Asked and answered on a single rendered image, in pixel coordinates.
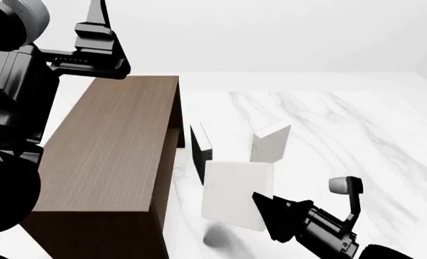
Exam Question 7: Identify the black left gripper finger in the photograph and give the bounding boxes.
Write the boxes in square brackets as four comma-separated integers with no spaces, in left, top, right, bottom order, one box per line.
[73,0,116,55]

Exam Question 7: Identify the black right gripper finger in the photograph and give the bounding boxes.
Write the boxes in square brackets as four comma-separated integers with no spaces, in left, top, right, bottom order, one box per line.
[328,176,364,225]
[252,191,302,243]

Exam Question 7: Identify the black cover book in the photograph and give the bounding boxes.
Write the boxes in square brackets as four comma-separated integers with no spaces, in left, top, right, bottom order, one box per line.
[190,121,214,186]

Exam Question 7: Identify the white box held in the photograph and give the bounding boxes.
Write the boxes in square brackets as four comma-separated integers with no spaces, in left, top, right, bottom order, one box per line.
[201,160,275,232]

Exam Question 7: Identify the white upright box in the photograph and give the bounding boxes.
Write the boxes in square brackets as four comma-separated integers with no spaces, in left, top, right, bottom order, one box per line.
[249,119,292,164]

